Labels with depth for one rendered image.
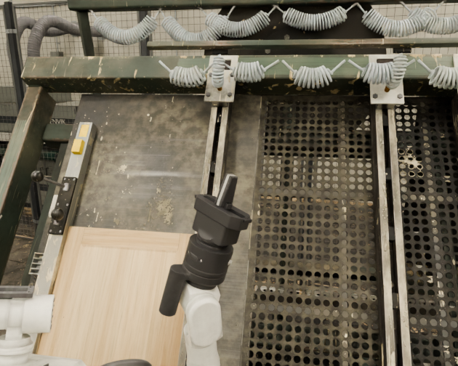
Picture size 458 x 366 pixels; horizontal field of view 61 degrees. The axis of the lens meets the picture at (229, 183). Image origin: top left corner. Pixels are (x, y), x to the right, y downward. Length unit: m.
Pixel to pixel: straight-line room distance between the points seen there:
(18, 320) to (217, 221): 0.38
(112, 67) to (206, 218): 0.93
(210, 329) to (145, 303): 0.48
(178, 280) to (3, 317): 0.30
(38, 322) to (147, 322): 0.51
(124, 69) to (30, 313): 0.98
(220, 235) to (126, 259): 0.63
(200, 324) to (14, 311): 0.32
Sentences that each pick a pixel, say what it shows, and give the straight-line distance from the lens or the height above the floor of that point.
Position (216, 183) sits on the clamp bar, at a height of 1.49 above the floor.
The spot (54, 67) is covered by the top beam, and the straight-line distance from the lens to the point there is 1.66.
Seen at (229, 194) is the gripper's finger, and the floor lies 1.61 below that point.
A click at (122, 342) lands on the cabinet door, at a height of 1.07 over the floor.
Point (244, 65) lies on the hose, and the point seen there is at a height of 1.85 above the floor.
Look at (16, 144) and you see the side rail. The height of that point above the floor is 1.58.
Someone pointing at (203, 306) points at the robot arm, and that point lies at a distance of 0.76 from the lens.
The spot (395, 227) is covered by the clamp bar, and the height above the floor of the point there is 1.41.
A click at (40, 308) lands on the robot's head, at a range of 0.79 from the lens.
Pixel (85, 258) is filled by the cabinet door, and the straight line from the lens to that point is 1.35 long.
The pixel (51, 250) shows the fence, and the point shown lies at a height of 1.28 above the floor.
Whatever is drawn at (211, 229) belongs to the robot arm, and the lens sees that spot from 0.73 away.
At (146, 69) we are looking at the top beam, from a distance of 1.49.
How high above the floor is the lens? 1.83
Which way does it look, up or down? 16 degrees down
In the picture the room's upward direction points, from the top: straight up
